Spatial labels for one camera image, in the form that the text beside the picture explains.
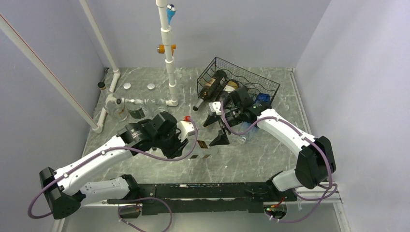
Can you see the dark gold-foil wine bottle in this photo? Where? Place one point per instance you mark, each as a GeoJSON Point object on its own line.
{"type": "Point", "coordinates": [230, 87]}

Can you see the dark green wine bottle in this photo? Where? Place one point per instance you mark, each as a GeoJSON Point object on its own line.
{"type": "Point", "coordinates": [212, 88]}

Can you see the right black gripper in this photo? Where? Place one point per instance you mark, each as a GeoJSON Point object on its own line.
{"type": "Point", "coordinates": [221, 139]}

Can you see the white PVC pipe frame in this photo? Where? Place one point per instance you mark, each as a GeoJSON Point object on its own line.
{"type": "Point", "coordinates": [165, 48]}

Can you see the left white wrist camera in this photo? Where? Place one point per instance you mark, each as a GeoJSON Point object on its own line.
{"type": "Point", "coordinates": [186, 128]}

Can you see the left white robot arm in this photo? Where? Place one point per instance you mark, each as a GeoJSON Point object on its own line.
{"type": "Point", "coordinates": [68, 188]}

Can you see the blue pipe clip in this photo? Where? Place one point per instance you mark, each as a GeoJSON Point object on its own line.
{"type": "Point", "coordinates": [171, 11]}

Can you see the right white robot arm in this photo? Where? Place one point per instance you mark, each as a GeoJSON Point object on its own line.
{"type": "Point", "coordinates": [315, 160]}

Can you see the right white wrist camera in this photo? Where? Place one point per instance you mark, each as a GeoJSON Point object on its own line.
{"type": "Point", "coordinates": [214, 108]}

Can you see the clear bottle dark label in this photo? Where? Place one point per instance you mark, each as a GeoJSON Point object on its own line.
{"type": "Point", "coordinates": [156, 100]}

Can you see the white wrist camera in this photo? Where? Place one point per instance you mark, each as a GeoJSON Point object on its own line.
{"type": "Point", "coordinates": [214, 108]}
{"type": "Point", "coordinates": [186, 128]}

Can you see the clear bottle silver cap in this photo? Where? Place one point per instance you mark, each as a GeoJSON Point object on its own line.
{"type": "Point", "coordinates": [135, 106]}

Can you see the black wire wine rack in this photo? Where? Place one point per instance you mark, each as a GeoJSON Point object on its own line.
{"type": "Point", "coordinates": [253, 82]}

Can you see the blue square glass bottle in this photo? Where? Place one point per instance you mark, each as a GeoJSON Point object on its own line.
{"type": "Point", "coordinates": [261, 97]}

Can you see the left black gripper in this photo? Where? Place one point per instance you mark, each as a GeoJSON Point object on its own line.
{"type": "Point", "coordinates": [177, 150]}

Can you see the clear square bottle black cap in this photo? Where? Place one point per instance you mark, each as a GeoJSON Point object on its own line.
{"type": "Point", "coordinates": [199, 149]}

